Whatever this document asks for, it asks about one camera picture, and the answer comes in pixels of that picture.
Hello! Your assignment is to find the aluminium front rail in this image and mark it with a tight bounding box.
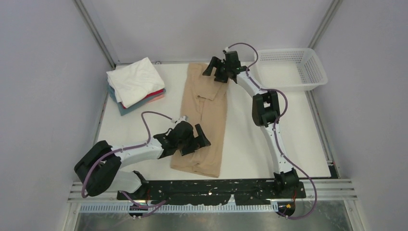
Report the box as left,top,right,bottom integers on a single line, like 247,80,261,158
85,179,357,208

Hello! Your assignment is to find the beige t shirt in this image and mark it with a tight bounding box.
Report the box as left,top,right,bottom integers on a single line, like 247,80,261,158
170,63,228,178

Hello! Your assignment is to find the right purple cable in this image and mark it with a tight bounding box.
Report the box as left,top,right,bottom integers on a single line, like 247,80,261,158
223,42,319,220

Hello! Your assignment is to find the white folded t shirt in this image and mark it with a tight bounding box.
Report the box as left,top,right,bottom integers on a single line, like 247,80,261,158
107,57,165,108

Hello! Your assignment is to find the blue-grey folded t shirt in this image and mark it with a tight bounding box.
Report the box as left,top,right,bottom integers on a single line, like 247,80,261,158
107,85,166,116

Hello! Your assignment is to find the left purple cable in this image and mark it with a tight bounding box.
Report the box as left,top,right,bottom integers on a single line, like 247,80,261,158
81,111,174,218

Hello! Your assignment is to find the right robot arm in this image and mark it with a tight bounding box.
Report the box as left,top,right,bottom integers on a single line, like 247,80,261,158
203,51,300,198

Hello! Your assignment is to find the white plastic basket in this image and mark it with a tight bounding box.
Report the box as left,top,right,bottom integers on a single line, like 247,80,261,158
254,48,328,92

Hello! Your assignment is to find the purple cable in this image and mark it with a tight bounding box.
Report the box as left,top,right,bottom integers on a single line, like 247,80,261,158
223,42,319,220
81,111,174,218

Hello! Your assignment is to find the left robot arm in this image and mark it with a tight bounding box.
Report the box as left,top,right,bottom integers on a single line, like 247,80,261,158
74,120,211,199

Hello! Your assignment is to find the red folded t shirt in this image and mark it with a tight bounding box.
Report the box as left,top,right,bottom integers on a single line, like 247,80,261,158
118,89,166,109

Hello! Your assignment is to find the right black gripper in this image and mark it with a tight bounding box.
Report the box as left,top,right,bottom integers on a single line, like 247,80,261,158
202,57,230,84

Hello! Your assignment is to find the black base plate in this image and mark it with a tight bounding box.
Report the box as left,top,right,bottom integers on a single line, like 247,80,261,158
117,179,306,205

